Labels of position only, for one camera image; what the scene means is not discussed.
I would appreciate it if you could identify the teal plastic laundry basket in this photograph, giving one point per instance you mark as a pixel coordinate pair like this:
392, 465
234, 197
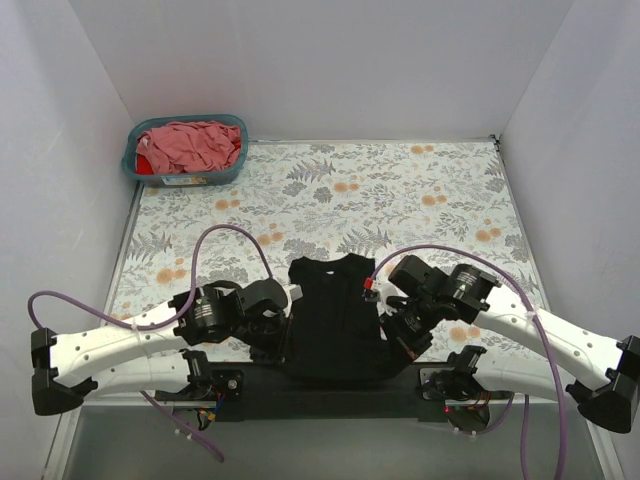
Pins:
182, 180

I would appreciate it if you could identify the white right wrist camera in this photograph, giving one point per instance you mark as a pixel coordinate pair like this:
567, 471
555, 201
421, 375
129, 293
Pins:
379, 293

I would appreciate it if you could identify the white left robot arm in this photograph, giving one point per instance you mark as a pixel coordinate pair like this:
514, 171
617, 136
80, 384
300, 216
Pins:
159, 350

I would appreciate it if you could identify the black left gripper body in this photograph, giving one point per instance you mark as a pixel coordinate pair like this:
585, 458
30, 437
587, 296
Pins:
273, 343

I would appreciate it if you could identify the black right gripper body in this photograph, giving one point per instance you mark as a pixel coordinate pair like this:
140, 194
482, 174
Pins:
400, 340

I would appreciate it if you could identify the red t-shirt in basket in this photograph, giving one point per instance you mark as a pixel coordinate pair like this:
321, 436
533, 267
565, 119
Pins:
143, 166

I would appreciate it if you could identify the pink crumpled t-shirt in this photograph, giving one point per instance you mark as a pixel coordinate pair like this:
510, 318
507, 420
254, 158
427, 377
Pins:
190, 147

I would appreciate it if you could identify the floral patterned table cover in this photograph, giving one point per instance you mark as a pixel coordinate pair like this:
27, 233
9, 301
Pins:
449, 201

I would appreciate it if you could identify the aluminium frame rail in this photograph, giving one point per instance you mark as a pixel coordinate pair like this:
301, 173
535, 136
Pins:
123, 437

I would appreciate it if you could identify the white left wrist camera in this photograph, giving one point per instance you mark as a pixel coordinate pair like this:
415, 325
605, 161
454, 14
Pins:
294, 292

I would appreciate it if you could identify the black t-shirt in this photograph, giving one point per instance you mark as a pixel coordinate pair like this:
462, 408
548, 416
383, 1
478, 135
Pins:
334, 332

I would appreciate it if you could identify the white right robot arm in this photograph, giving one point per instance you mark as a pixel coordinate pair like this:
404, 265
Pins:
599, 374

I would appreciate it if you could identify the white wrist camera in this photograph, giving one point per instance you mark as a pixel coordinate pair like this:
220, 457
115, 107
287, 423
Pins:
379, 293
294, 292

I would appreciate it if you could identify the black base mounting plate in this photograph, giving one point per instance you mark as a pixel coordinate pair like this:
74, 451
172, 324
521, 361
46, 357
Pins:
248, 391

